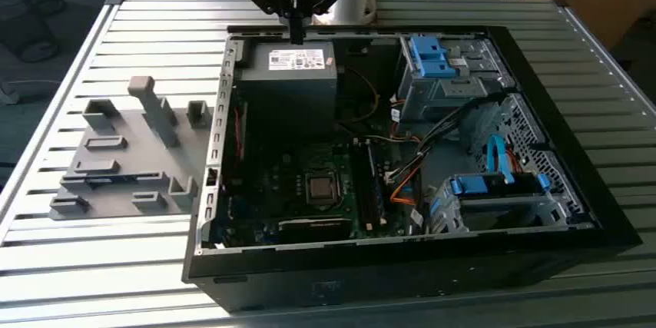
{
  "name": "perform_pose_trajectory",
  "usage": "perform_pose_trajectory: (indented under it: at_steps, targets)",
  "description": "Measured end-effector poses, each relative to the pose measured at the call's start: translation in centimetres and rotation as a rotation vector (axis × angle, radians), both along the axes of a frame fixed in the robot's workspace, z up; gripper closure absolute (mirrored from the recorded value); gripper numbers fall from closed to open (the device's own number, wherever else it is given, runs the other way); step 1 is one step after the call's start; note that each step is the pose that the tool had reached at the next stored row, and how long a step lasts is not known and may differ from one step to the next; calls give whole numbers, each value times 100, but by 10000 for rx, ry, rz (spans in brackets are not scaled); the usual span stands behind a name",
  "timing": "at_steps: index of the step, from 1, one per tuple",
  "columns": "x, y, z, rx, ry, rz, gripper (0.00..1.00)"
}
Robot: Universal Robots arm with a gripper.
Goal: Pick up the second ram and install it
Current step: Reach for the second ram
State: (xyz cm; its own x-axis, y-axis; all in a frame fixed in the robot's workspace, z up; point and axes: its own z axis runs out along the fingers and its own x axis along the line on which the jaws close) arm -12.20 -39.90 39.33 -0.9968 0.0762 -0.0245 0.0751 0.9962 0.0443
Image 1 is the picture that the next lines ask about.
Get blue RAM stick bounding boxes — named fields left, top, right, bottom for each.
left=84, top=176, right=140, bottom=184

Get black RAM slot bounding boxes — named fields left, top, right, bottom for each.
left=355, top=137, right=375, bottom=229

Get blue plastic drive carrier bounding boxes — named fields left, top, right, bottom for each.
left=409, top=35, right=460, bottom=79

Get grey power supply unit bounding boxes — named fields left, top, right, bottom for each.
left=233, top=41, right=339, bottom=137

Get grey metal drive cage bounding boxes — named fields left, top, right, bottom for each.
left=397, top=34, right=516, bottom=124

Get black mesh wastebasket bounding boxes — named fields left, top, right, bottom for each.
left=0, top=0, right=65, bottom=63

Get grey plastic parts rack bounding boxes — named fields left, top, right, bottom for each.
left=47, top=75, right=215, bottom=221

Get silver CPU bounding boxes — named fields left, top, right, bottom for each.
left=308, top=177, right=337, bottom=198

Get green motherboard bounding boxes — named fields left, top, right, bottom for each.
left=220, top=139, right=411, bottom=247

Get metal socket cover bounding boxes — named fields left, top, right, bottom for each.
left=304, top=169, right=344, bottom=208

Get white floor object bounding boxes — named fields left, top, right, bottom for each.
left=0, top=78, right=63, bottom=105

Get hard disk in blue carrier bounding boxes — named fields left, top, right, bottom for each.
left=449, top=172, right=552, bottom=200

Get black graphics card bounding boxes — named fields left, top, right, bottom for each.
left=276, top=217, right=355, bottom=244

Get grey metal disk bay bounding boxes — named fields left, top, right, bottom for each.
left=428, top=172, right=588, bottom=235

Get black open PC case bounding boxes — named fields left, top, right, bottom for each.
left=181, top=25, right=644, bottom=313

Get yellow wire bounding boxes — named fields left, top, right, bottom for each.
left=337, top=68, right=380, bottom=124

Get red wire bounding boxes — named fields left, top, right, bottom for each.
left=233, top=107, right=245, bottom=167

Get multicoloured power wires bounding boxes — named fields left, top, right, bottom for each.
left=357, top=132, right=425, bottom=145

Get black cable bundle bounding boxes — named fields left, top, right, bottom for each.
left=409, top=101, right=493, bottom=160

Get blue flat data wire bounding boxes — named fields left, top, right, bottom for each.
left=485, top=134, right=516, bottom=185

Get orange flat data wire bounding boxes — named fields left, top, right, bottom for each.
left=504, top=149, right=527, bottom=174

